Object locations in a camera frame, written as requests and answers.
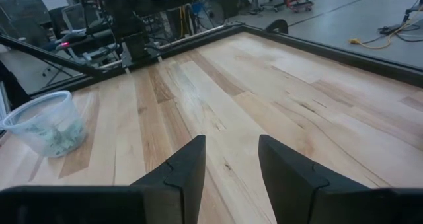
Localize device with red light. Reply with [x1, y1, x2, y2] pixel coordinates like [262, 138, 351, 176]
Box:
[54, 32, 87, 54]

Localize yellow floor cable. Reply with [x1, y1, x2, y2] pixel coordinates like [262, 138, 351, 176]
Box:
[348, 11, 423, 51]

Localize dark arched object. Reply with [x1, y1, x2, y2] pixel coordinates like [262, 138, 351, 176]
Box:
[264, 19, 289, 35]

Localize black frame upright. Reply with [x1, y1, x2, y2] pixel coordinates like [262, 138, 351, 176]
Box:
[0, 59, 32, 119]

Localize red rolling cart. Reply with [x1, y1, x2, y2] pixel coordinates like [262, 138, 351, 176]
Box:
[285, 0, 317, 14]

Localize black diagonal frame strut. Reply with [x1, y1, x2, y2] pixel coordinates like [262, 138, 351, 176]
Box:
[0, 34, 104, 78]

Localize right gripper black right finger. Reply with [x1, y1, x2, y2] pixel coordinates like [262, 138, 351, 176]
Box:
[258, 134, 369, 224]

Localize grey office chair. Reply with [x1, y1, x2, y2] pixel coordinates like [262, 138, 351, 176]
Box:
[60, 2, 100, 34]

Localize clear plastic round container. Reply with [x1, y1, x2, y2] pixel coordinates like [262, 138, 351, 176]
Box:
[1, 90, 87, 158]

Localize round black fan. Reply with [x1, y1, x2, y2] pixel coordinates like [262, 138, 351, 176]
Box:
[200, 0, 226, 29]

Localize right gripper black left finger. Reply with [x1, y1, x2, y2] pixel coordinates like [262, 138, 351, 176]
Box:
[130, 134, 207, 224]

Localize black floor cables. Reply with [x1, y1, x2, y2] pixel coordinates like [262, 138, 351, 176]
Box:
[377, 21, 423, 44]

